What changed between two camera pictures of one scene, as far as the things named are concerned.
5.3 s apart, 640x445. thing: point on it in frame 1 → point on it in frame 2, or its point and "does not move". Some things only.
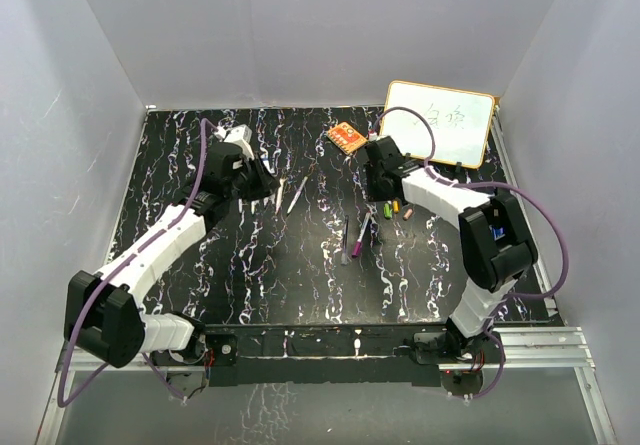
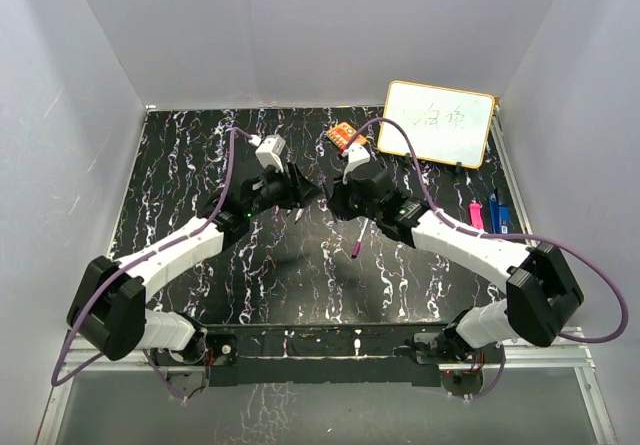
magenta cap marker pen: [358, 244] does not move
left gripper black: [266, 184] → [298, 191]
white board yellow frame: [462, 122] does not move
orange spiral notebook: [346, 137] does not move
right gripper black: [373, 195] → [337, 202]
